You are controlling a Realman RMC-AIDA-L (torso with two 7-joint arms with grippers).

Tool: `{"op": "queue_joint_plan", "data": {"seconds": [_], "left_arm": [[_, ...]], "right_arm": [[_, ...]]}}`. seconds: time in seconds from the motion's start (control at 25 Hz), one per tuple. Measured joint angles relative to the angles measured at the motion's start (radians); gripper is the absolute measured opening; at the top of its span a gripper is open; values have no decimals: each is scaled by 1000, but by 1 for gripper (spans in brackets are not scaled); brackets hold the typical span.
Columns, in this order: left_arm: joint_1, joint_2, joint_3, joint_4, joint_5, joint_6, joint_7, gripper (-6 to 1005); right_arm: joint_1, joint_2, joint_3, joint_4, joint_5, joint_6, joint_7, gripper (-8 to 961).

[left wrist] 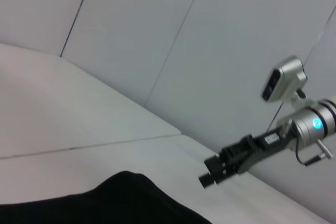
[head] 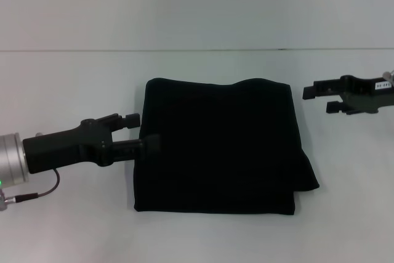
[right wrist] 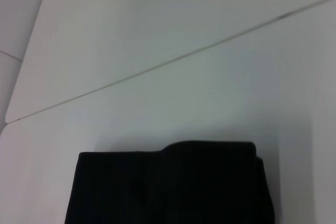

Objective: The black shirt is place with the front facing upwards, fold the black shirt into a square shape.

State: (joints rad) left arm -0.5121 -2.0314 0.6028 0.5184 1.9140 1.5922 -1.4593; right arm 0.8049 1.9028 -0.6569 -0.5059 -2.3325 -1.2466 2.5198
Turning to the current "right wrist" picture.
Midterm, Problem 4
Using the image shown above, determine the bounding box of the black shirt with FREE print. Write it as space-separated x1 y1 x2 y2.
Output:
64 140 276 224

